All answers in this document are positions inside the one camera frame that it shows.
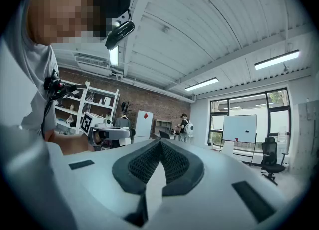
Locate person's left forearm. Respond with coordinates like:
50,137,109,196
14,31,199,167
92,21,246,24
46,129,97,155

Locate black cable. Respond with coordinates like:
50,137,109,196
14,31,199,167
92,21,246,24
40,98,55,140

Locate black clamp with red knob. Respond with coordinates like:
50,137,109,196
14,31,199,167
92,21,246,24
43,69,88,100

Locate long ceiling light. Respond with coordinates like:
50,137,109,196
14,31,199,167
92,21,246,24
254,49,300,71
108,45,119,67
184,77,220,92

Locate whiteboard on stand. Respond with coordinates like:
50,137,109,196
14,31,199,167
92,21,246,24
222,114,258,166

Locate white shelf rack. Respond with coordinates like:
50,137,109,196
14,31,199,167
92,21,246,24
53,79,121,135

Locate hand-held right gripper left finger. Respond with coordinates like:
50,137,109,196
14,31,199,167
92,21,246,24
53,139,160,230

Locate grey metal lockers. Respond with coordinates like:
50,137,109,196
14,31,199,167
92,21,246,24
296,100,319,175

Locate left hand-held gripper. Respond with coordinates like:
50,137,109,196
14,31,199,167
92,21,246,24
80,111,137,150

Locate wooden cubby shelf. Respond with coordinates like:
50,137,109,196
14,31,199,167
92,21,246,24
153,118,174,135

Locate grey printed T-shirt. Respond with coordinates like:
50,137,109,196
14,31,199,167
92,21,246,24
0,0,60,137

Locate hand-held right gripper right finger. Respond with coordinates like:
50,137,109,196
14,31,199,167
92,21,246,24
149,139,295,230

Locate white cabinet red sticker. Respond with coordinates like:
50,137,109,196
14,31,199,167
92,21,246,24
134,110,154,140

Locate black office chair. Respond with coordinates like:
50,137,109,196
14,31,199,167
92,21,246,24
260,136,290,187

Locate person's head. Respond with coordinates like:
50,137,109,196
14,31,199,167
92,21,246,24
26,0,133,45

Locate grey jacket on hanger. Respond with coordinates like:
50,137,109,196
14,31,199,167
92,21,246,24
113,115,132,129

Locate black framed window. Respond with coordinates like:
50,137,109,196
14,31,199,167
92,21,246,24
208,87,293,155

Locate black head-worn camera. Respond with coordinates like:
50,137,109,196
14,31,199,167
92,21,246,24
105,9,136,50

